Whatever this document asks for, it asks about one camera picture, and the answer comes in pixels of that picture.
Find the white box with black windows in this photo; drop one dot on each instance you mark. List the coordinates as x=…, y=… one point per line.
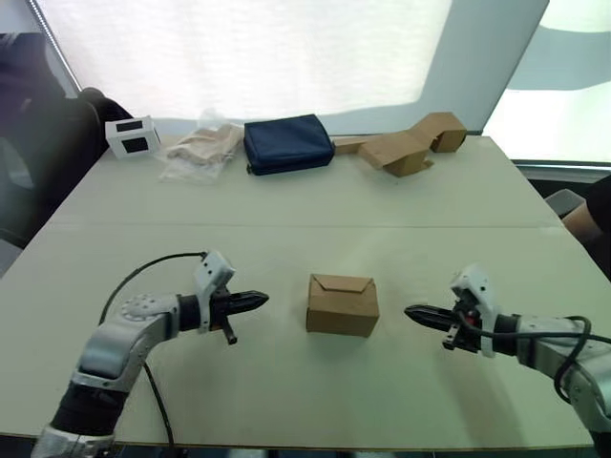
x=132, y=138

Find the open brown cardboard box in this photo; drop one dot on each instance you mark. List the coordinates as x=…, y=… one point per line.
x=446, y=131

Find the clear bag with beige cloth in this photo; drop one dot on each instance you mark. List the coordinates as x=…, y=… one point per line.
x=203, y=145

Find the black office chair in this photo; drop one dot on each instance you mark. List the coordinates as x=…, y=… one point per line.
x=52, y=157

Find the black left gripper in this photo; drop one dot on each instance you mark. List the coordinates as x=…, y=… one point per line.
x=222, y=309

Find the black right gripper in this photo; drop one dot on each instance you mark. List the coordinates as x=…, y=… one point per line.
x=462, y=329

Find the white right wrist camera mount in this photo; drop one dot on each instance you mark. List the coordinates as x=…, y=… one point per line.
x=479, y=286

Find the brown cardboard tube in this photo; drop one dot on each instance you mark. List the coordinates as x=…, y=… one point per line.
x=575, y=217

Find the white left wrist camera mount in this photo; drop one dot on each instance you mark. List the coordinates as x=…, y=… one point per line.
x=212, y=272

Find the flattened brown cardboard box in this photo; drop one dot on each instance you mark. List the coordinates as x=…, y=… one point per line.
x=396, y=152

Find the small brown cardboard box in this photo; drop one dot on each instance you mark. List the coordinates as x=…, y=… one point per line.
x=341, y=310

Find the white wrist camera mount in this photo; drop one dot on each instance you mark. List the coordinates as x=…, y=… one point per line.
x=212, y=272
x=479, y=286

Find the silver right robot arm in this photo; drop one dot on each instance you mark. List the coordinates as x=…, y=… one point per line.
x=558, y=343

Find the navy blue fabric pouch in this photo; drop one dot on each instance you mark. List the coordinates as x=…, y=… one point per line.
x=286, y=143

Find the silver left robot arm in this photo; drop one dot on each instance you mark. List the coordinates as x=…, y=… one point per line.
x=119, y=339

